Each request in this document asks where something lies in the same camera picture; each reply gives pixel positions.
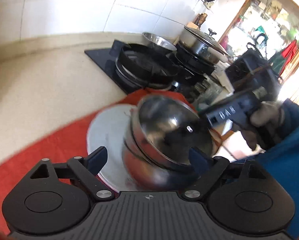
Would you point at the steel pot with lid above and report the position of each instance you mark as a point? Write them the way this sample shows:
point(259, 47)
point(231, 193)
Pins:
point(203, 45)

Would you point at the black gas stove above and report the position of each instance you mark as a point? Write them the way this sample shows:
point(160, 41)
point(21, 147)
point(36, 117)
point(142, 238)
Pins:
point(133, 66)

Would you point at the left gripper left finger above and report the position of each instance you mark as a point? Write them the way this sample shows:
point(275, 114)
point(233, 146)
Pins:
point(86, 171)

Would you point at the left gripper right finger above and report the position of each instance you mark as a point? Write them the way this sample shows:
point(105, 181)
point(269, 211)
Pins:
point(209, 169)

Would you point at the red cloth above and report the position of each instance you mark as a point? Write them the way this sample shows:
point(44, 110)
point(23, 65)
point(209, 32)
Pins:
point(59, 146)

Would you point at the steel bowl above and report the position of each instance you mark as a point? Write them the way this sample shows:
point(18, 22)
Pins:
point(163, 128)
point(151, 176)

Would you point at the gloved right hand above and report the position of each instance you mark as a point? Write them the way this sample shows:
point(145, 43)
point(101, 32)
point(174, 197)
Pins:
point(265, 121)

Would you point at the steel basin on stove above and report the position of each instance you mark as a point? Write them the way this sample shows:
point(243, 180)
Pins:
point(158, 43)

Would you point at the blue sleeved forearm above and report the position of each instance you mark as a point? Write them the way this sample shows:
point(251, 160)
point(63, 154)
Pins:
point(282, 161)

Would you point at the white floral plate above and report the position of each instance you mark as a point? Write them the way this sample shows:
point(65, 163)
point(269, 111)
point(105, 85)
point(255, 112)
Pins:
point(107, 129)

